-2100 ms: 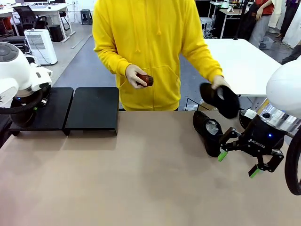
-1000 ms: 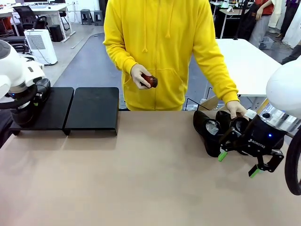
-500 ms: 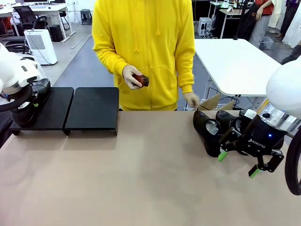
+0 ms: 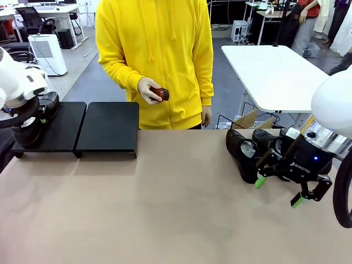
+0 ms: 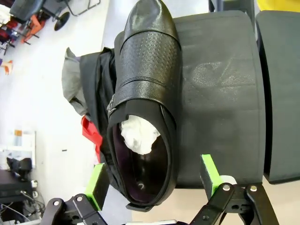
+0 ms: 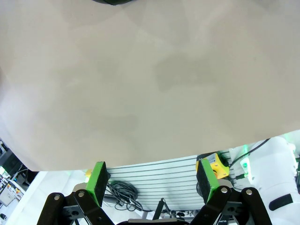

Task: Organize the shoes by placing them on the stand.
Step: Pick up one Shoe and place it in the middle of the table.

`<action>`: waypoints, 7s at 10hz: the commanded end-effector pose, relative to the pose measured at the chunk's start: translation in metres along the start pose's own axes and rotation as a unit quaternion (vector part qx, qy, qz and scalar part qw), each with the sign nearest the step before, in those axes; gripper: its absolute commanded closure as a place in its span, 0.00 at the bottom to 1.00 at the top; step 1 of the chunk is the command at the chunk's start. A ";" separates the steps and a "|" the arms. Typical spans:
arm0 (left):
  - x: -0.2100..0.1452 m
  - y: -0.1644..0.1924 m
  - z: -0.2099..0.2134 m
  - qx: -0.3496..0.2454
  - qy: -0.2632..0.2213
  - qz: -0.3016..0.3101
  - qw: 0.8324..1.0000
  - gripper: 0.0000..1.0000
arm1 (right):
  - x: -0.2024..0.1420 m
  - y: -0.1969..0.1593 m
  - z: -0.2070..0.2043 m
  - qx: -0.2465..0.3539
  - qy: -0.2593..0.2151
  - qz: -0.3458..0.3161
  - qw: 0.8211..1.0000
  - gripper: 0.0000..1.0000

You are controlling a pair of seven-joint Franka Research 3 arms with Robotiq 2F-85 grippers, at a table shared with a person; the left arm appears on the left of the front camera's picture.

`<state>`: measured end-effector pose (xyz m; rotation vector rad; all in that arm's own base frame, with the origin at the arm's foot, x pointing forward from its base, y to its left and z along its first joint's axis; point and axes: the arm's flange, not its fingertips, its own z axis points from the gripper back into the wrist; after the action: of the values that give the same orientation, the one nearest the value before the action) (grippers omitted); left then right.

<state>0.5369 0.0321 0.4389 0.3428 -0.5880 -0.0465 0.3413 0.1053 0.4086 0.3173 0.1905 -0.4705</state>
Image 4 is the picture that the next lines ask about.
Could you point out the person's right hand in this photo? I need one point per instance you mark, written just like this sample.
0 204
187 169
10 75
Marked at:
144 89

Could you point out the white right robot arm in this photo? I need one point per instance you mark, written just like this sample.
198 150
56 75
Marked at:
332 101

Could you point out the person's left forearm yellow sleeve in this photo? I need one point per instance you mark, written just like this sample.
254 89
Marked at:
206 88

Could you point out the dark workbench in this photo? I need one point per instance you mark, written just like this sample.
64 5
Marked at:
257 27

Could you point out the person in dark clothes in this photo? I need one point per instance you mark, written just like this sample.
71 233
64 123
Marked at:
336 19

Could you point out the black mesh office chair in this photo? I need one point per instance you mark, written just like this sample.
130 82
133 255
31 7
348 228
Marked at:
30 16

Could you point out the seated person's dark leg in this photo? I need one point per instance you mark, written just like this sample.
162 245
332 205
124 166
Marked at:
343 63

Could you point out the person in red shirt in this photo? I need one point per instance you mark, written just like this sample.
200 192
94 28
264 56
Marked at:
312 8

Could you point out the white computer case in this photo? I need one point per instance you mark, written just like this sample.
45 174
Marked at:
239 30

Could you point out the black computer tower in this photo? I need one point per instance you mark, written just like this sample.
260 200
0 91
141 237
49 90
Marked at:
66 38

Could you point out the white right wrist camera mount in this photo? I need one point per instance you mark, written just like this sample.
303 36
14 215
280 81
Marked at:
292 134

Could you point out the grey bin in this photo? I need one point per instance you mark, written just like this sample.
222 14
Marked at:
310 50

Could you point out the person in yellow hoodie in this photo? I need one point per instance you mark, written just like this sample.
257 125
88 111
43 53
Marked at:
159 41

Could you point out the person's left hand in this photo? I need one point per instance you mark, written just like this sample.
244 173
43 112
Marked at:
206 115

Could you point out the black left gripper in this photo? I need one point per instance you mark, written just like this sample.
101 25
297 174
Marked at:
26 105

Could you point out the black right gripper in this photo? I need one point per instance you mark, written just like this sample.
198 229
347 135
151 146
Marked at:
305 162

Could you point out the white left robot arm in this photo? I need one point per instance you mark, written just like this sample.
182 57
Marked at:
16 77

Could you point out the person's right forearm yellow sleeve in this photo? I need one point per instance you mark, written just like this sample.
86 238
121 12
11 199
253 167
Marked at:
121 71

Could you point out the white air purifier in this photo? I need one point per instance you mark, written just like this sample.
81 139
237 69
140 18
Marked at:
48 55

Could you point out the brown shoe brush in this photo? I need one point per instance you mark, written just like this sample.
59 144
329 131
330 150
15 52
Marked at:
162 93

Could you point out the white table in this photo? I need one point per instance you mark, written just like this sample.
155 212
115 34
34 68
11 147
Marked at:
269 74

